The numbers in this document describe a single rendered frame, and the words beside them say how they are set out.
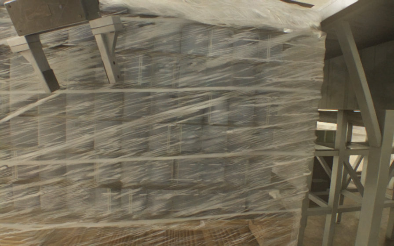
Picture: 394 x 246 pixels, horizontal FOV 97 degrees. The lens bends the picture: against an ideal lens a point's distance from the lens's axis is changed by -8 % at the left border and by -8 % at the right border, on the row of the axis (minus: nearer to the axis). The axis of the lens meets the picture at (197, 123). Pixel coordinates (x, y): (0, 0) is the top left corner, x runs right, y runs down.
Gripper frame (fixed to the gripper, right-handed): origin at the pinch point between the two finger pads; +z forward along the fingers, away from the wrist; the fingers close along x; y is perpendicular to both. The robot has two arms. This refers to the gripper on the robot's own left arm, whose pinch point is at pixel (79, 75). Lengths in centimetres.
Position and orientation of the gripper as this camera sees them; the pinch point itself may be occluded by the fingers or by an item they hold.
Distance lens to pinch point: 40.7
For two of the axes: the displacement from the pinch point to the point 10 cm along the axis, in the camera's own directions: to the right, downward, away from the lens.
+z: 1.4, 8.8, 4.6
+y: 0.6, -4.7, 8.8
